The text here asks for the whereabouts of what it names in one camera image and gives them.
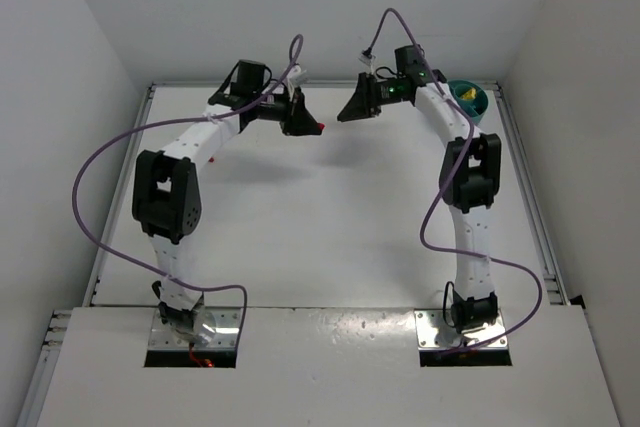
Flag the metal base plate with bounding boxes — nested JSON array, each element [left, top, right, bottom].
[[148, 307, 242, 352], [414, 309, 508, 352]]

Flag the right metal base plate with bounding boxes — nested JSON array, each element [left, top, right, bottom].
[[414, 309, 508, 352]]

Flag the yellow lego brick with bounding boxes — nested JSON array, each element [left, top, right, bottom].
[[461, 88, 477, 100]]

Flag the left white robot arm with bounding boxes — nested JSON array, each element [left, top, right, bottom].
[[132, 60, 323, 346]]

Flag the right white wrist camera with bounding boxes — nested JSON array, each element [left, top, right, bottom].
[[358, 48, 376, 75]]

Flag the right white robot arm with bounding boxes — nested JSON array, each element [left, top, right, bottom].
[[337, 46, 502, 333]]

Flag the teal divided round container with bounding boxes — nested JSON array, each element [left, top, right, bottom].
[[448, 80, 489, 126]]

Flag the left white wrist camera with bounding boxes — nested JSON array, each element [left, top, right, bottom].
[[286, 64, 308, 91]]

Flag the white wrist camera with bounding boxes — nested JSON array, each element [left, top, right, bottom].
[[358, 48, 376, 75], [286, 64, 308, 91]]

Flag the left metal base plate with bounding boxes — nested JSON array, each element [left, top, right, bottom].
[[148, 307, 242, 352]]

